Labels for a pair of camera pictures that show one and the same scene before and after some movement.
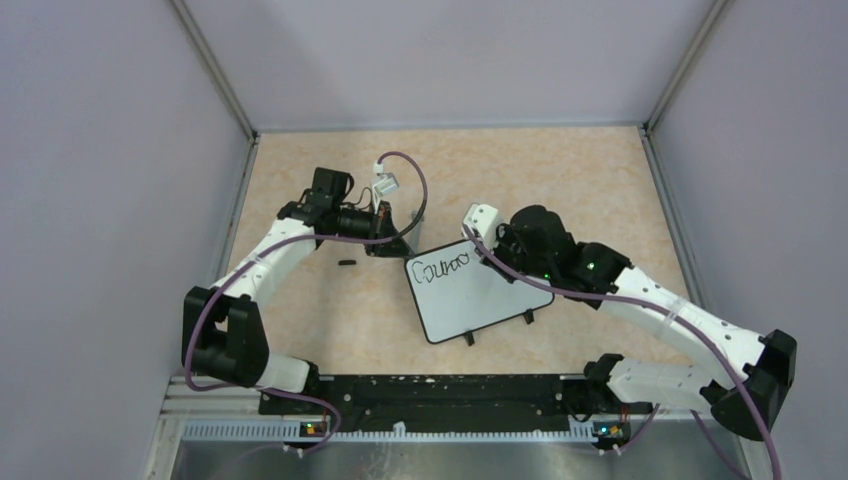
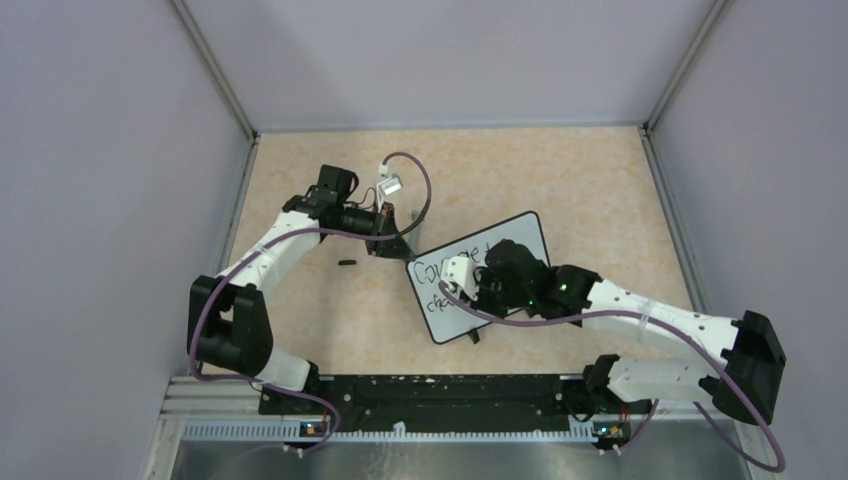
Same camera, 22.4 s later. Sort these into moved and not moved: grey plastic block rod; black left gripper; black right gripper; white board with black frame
Moved: black right gripper
Not moved: black left gripper; white board with black frame; grey plastic block rod
